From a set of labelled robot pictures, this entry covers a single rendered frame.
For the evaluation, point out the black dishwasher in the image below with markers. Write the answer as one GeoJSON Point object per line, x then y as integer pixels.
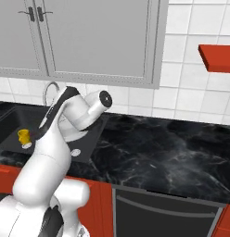
{"type": "Point", "coordinates": [163, 222]}

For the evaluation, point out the silver curved tap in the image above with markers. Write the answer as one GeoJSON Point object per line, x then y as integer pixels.
{"type": "Point", "coordinates": [47, 90]}

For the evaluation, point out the grey cabinet door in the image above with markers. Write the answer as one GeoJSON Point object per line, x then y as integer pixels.
{"type": "Point", "coordinates": [15, 40]}
{"type": "Point", "coordinates": [98, 37]}

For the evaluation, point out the red wall shelf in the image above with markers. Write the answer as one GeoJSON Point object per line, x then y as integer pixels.
{"type": "Point", "coordinates": [219, 58]}

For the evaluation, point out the red base cabinet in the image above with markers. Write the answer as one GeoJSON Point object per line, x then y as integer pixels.
{"type": "Point", "coordinates": [226, 223]}
{"type": "Point", "coordinates": [98, 213]}

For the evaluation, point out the yellow cup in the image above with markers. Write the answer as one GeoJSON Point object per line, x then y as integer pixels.
{"type": "Point", "coordinates": [24, 136]}

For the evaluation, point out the black sink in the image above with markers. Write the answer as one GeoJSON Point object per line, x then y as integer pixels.
{"type": "Point", "coordinates": [15, 120]}

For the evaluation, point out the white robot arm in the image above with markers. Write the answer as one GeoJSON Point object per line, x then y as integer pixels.
{"type": "Point", "coordinates": [45, 172]}

